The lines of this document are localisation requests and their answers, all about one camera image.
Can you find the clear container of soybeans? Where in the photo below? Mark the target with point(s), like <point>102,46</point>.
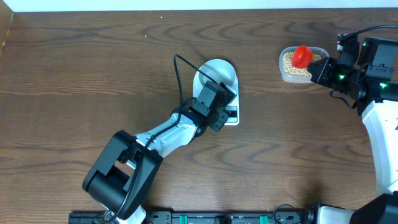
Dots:
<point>291,74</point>

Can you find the white digital kitchen scale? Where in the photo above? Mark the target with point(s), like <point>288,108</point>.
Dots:
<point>233,107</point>

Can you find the cardboard box edge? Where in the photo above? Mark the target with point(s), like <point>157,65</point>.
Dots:
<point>6,18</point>

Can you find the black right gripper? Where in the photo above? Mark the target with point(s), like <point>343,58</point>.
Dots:
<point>326,64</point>

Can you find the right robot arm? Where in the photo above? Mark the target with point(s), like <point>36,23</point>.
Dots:
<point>364,72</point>

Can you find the red plastic measuring scoop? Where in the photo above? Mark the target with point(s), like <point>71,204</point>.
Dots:
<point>302,56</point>

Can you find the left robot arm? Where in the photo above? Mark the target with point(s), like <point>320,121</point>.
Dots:
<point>125,170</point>

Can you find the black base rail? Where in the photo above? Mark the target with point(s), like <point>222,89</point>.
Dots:
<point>284,214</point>

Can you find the light grey round bowl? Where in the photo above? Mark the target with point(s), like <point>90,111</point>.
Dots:
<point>221,71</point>

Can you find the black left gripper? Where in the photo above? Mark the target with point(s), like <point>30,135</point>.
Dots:
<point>220,117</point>

